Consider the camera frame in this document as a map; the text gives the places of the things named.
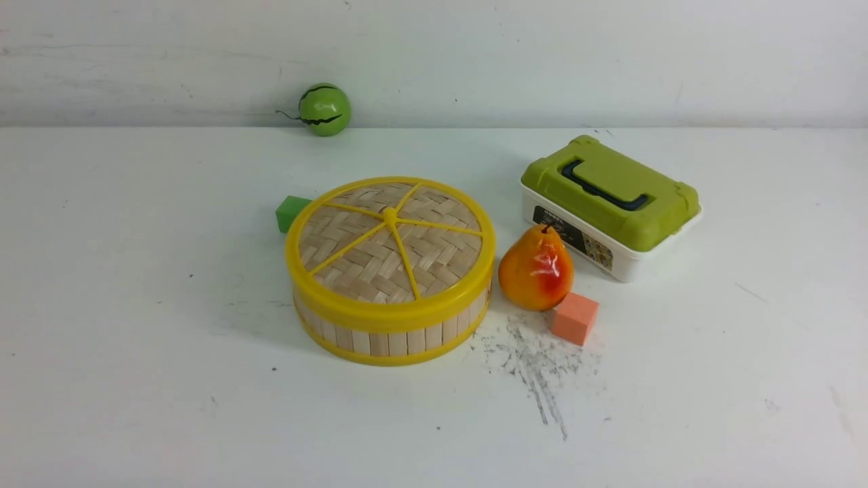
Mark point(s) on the yellow woven bamboo steamer lid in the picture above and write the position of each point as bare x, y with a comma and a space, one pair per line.
391, 255

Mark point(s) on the yellow bamboo steamer basket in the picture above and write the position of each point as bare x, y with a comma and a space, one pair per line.
394, 349

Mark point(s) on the orange yellow toy pear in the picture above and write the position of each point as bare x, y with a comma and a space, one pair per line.
537, 272

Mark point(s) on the green foam cube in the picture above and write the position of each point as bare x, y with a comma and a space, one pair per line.
288, 211

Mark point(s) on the salmon pink foam cube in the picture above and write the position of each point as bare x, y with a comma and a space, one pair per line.
575, 318

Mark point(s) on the green toy watermelon ball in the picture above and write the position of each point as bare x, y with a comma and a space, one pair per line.
324, 109

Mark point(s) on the green lidded white storage box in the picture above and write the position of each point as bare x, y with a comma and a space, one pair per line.
619, 214

